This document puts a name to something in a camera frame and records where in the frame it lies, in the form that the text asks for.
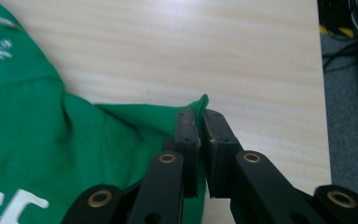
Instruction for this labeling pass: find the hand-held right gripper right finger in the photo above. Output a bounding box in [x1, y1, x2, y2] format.
[202, 108, 244, 200]

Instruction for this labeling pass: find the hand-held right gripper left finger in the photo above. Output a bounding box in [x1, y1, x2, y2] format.
[162, 108, 201, 199]

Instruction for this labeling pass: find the green printed t-shirt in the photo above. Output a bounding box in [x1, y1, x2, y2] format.
[0, 0, 210, 224]

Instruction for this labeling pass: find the yellow black striped tape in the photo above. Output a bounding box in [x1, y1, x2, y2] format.
[319, 25, 355, 39]

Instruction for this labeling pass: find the black floor cable bundle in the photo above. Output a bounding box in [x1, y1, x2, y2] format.
[317, 0, 358, 75]

